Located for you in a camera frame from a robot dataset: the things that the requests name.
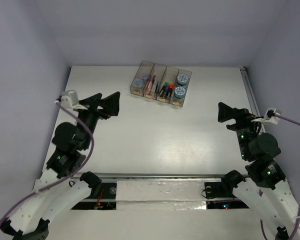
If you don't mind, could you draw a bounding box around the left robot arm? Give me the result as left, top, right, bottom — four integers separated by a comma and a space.
0, 90, 121, 240

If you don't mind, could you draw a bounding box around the blue capped pen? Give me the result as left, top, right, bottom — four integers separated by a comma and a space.
150, 75, 156, 92

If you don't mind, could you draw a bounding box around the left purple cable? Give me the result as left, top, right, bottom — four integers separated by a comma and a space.
0, 101, 95, 238

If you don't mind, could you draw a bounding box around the right aluminium rail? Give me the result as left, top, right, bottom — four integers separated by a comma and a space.
239, 66, 280, 178

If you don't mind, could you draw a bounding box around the pink gel pen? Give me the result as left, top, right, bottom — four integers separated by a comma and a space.
145, 76, 153, 91

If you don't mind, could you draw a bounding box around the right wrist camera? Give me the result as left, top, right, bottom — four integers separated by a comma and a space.
252, 107, 282, 125

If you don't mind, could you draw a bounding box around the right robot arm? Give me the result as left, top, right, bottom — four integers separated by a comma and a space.
217, 102, 300, 240

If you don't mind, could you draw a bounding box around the paperclip jar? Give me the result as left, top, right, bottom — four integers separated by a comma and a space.
139, 72, 150, 81
132, 78, 144, 88

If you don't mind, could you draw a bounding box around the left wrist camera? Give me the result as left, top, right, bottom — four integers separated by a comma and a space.
54, 90, 88, 110

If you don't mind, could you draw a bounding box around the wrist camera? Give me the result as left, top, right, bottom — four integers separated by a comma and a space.
252, 107, 282, 125
54, 90, 88, 110

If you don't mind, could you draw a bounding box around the clear drawer bin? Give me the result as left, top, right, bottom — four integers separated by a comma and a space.
143, 63, 167, 100
129, 60, 154, 97
169, 69, 192, 107
156, 66, 179, 104

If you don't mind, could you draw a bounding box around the purple highlighter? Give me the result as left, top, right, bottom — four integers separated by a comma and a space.
162, 84, 170, 98

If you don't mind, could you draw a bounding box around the foil covered front board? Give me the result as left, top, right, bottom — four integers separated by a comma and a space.
115, 179, 207, 211

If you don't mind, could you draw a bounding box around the orange highlighter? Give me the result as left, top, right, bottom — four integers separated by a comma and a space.
166, 83, 174, 97

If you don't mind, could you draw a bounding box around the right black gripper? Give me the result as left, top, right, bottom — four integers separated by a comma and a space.
218, 100, 266, 159

